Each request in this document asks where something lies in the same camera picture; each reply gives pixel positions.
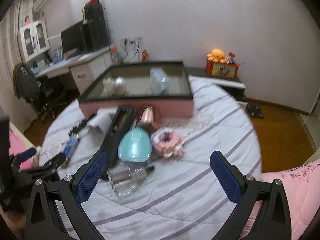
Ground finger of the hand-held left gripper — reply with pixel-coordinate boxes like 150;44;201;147
25;152;66;180
9;147;37;166

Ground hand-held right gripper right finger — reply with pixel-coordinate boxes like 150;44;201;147
209;151;293;240

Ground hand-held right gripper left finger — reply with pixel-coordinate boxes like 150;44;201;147
24;151;108;240

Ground blue packet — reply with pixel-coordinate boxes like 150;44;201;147
64;133;80;160

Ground clear glass cup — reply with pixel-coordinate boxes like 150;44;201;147
107;166;147;197

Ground black comb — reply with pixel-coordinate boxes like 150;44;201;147
69;115;97;134

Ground teal egg-shaped case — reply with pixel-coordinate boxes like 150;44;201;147
117;127;152;162

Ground long black case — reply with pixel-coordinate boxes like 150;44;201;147
100;106;137;180

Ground small pink white toy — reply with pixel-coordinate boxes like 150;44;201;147
160;135;186;158

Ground round pink patterned packet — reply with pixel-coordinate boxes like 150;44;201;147
151;127;175;150

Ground rose gold tumbler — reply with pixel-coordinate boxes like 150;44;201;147
139;106;157;130

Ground pink organizer box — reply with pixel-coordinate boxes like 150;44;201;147
77;60;194;120

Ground clear heart-shaped plastic stand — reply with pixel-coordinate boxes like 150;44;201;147
46;140;64;160

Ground pink plush blanket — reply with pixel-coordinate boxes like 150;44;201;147
9;129;37;170

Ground black office chair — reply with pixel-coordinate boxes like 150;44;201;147
32;76;67;123

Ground black floor scale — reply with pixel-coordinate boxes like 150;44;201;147
246;104;265;118

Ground grey jacket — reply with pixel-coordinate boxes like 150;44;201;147
12;62;40;103

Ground pink quilt with writing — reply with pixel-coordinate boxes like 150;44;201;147
240;159;320;240

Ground white desk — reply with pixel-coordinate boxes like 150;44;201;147
32;47;112;95

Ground small white figurine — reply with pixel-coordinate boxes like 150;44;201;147
103;77;117;95

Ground blue boxes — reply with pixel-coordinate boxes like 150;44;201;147
51;47;63;63

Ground red printed box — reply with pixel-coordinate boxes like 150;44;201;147
205;60;238;78

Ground black nightstand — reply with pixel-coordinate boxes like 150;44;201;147
185;66;247;103

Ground beige curtain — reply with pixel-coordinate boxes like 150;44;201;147
0;0;33;120

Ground white hutch cabinet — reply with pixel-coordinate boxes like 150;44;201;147
17;20;49;62

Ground clear tissue pack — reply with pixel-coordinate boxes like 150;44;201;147
149;67;170;94

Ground orange octopus plush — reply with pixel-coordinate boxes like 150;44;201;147
207;49;227;64

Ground black monitor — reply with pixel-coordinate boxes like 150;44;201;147
61;21;87;54

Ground black computer tower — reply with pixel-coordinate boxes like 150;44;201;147
82;20;110;53

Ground black boxes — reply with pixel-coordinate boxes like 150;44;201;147
82;4;104;23

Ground white bed frame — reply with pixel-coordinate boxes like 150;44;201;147
7;125;42;160

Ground wall outlet with cables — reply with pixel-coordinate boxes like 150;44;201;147
119;37;142;63

